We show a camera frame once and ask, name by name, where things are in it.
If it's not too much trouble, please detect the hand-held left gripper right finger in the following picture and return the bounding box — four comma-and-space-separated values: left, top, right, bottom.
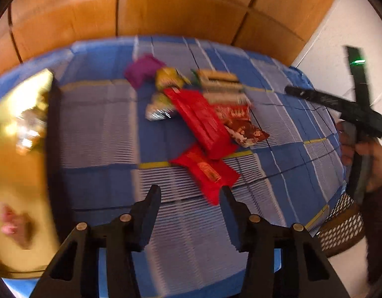
220, 186, 350, 298

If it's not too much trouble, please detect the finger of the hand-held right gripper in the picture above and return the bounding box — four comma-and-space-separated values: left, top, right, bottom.
284, 85, 345, 112

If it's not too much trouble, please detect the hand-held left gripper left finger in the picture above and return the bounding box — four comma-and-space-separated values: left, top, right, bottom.
29, 185, 162, 298

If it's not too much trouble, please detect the small red printed snack packet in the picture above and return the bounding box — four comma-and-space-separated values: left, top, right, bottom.
211, 102, 250, 125

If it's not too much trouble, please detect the large red snack packet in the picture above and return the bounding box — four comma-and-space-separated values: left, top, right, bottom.
163, 87, 238, 159

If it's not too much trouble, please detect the black and gold box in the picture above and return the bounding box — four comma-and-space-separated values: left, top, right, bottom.
0, 68, 65, 281

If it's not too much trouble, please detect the person's right forearm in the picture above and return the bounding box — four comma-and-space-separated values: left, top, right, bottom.
361, 178, 382, 286

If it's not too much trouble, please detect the person's right hand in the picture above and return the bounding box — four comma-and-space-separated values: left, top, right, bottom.
336, 121, 382, 193

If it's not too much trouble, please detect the red snack packet orange label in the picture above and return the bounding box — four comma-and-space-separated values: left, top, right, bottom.
170, 144, 241, 206

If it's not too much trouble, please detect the small dark red snack packet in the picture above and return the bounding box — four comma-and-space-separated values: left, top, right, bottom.
225, 120, 270, 148

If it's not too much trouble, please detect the beige snack bar green end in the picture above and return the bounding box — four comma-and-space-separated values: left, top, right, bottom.
191, 68, 241, 87

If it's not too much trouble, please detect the blue checked blanket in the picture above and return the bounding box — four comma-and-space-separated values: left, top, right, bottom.
0, 36, 348, 298

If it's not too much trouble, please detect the silver green snack packet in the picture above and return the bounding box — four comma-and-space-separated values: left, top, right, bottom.
145, 92, 179, 121

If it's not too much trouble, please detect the brown wicker chair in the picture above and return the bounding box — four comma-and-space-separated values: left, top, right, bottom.
315, 189, 365, 258

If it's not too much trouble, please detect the pink snack packet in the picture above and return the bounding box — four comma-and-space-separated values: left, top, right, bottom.
0, 203, 33, 250

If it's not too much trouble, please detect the yellow green snack packet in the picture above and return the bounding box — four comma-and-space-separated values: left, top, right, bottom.
155, 68, 191, 91

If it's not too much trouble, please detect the purple snack packet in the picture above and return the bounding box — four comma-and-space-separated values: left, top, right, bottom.
124, 54, 165, 88

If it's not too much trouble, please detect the silvery printed snack packet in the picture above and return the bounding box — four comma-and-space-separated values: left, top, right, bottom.
15, 106, 48, 152

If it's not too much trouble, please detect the wooden wardrobe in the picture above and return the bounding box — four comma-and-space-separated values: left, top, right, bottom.
0, 0, 345, 83

